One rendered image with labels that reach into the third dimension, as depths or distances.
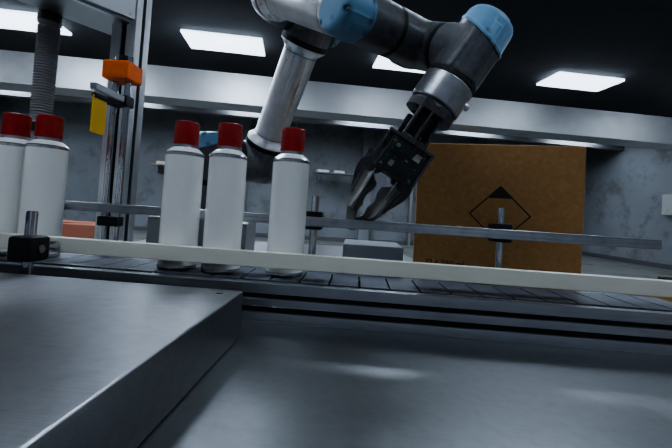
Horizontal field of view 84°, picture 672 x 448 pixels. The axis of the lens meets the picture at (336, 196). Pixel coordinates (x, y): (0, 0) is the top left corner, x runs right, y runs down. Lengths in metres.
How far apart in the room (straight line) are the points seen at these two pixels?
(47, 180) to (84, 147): 12.16
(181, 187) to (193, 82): 5.57
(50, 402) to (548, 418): 0.32
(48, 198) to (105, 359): 0.42
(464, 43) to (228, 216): 0.39
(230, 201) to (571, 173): 0.61
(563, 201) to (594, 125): 6.80
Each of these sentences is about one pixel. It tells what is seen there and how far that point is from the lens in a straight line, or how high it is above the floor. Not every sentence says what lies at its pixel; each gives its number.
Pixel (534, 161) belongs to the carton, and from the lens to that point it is 0.80.
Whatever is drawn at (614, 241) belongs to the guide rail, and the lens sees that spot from 0.66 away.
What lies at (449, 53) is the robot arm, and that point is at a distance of 0.57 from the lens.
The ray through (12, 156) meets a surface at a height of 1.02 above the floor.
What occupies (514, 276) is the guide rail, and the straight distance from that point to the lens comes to 0.52.
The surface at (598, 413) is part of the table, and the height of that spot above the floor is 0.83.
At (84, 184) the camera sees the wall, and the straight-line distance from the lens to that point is 12.72.
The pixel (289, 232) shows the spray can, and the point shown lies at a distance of 0.51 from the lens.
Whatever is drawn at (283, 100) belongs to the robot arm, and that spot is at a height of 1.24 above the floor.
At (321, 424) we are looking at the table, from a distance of 0.30.
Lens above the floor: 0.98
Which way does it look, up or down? 2 degrees up
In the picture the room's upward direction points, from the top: 4 degrees clockwise
